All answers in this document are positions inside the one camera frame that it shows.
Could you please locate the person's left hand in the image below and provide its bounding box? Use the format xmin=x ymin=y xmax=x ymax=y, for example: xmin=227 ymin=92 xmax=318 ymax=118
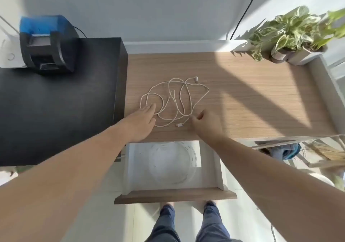
xmin=119 ymin=103 xmax=158 ymax=143

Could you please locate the person's right hand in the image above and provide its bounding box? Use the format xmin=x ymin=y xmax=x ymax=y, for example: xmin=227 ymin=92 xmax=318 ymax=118
xmin=190 ymin=109 xmax=225 ymax=143

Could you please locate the white charging cable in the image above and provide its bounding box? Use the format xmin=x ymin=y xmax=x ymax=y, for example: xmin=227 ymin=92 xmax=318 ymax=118
xmin=140 ymin=75 xmax=210 ymax=128

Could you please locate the person's left forearm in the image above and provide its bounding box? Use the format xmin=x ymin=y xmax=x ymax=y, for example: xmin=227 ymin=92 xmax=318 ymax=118
xmin=0 ymin=120 xmax=143 ymax=242

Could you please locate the person's right forearm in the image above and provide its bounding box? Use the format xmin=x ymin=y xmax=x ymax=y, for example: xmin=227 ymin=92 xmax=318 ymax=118
xmin=202 ymin=134 xmax=345 ymax=242

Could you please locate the clear round plastic sheet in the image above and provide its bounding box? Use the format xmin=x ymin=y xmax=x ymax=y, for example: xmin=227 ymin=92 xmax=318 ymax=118
xmin=148 ymin=141 xmax=199 ymax=185

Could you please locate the white drawer with wooden front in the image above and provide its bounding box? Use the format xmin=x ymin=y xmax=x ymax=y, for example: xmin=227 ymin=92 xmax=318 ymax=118
xmin=113 ymin=140 xmax=238 ymax=205

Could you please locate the black cabinet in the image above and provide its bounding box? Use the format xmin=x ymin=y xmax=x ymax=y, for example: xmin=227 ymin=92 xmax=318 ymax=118
xmin=0 ymin=37 xmax=129 ymax=167

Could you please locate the blue bag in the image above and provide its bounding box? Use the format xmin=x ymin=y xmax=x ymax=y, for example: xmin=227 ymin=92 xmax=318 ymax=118
xmin=269 ymin=142 xmax=301 ymax=160

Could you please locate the person's left leg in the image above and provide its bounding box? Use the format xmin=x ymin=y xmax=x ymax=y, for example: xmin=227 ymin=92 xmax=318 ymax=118
xmin=145 ymin=205 xmax=181 ymax=242

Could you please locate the person's leg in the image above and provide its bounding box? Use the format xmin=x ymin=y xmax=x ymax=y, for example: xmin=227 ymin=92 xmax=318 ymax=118
xmin=145 ymin=205 xmax=181 ymax=242
xmin=195 ymin=203 xmax=243 ymax=242

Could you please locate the person's right leg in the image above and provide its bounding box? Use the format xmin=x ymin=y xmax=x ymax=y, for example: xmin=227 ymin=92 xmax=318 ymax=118
xmin=195 ymin=203 xmax=243 ymax=242

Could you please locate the white plant pot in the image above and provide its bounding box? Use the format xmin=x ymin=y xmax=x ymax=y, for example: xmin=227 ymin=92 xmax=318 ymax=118
xmin=270 ymin=44 xmax=328 ymax=66

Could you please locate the black and blue receipt printer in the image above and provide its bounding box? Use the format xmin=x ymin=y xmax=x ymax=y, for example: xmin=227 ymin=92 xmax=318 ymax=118
xmin=19 ymin=14 xmax=80 ymax=74

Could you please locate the wooden slatted rack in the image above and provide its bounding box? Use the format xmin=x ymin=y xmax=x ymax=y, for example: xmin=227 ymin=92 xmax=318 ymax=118
xmin=252 ymin=135 xmax=345 ymax=170

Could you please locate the green variegated pothos plant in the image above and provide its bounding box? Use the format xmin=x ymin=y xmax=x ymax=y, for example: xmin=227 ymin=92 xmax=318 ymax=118
xmin=247 ymin=6 xmax=345 ymax=62

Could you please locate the white appliance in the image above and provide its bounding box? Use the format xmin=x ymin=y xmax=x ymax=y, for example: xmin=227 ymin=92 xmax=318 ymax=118
xmin=0 ymin=15 xmax=28 ymax=69

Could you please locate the black printer cable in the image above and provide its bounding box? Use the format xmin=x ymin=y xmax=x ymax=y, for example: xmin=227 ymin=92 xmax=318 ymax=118
xmin=73 ymin=26 xmax=87 ymax=39

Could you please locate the black wall cable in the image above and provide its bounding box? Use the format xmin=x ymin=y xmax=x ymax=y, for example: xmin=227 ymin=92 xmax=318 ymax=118
xmin=230 ymin=0 xmax=264 ymax=40

